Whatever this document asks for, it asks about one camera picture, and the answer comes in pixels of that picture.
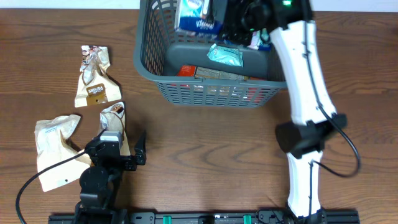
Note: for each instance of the orange pasta package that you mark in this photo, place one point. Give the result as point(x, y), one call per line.
point(214, 74)

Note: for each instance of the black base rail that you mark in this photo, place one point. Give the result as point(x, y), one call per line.
point(259, 217)

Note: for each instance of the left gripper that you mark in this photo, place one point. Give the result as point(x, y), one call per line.
point(130, 162)

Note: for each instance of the rice pouch with brown trim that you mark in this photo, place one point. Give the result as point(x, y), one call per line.
point(113, 119)

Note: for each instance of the blue tissue multipack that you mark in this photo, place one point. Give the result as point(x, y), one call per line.
point(190, 19)

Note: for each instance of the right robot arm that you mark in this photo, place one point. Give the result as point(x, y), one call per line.
point(292, 31)

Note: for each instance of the large plain beige pouch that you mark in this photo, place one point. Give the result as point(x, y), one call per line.
point(51, 142)

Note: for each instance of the small light blue packet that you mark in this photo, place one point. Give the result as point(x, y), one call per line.
point(226, 55)

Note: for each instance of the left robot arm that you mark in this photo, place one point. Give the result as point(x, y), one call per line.
point(100, 183)

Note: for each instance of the PanTree beige pouch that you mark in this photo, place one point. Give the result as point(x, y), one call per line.
point(94, 85)

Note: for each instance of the grey plastic basket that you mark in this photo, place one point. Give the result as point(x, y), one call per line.
point(161, 52)

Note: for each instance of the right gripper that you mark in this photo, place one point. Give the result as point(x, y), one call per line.
point(235, 37)

